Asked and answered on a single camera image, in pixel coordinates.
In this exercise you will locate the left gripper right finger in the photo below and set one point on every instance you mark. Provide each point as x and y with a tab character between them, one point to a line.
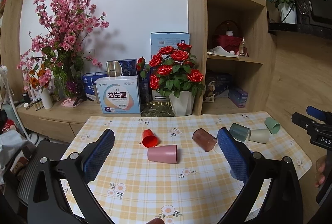
283	202

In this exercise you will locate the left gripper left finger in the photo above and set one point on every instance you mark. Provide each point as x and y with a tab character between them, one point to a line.
47	201

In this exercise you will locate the green plastic cup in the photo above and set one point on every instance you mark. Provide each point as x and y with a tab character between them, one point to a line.
272	125

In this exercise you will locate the beige plastic cup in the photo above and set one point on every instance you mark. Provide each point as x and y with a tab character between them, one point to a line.
259	136

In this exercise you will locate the transparent dark teal cup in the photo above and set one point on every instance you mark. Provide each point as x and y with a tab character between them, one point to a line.
239	132

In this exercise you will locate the white plastic cup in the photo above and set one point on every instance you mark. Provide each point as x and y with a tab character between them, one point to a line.
217	149

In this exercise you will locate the transparent brown cup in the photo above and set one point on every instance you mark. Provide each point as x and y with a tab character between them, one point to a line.
204	139

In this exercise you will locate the red plastic cup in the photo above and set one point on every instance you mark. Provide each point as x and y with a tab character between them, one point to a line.
149	139

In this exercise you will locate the pink plastic cup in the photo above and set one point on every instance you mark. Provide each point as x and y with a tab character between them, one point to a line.
163	154

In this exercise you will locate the person's right hand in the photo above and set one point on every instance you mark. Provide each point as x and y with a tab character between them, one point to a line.
320	169

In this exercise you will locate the wooden sideboard cabinet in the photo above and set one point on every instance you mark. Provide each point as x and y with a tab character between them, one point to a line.
58	122

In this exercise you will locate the purple blue small box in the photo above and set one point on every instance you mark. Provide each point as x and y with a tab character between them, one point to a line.
238	96

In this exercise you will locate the small white bottle vase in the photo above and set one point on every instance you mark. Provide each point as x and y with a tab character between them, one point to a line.
46	99

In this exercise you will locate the dark printed box on shelf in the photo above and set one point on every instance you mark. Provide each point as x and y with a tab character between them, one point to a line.
216	87

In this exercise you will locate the red basket on shelf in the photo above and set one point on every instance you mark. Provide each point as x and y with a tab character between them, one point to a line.
229	36

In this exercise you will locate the yellow checkered tablecloth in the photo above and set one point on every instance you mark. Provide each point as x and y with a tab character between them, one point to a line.
199	188

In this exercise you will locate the wooden shelf unit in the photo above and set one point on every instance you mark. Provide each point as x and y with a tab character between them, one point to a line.
251	69

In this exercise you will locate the light blue probiotic box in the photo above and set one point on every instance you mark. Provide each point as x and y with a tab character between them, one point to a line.
119	95

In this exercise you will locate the white faceted vase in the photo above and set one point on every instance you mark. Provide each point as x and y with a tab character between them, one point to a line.
183	105

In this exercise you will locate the dark green patterned tin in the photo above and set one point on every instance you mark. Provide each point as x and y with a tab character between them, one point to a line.
157	109

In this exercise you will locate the red rose bouquet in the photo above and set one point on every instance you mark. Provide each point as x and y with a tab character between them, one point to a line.
172	71

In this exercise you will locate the blue box behind roses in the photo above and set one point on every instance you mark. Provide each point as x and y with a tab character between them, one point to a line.
162	39

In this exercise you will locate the pink blossom branches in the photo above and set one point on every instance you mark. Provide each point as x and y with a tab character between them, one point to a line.
57	55

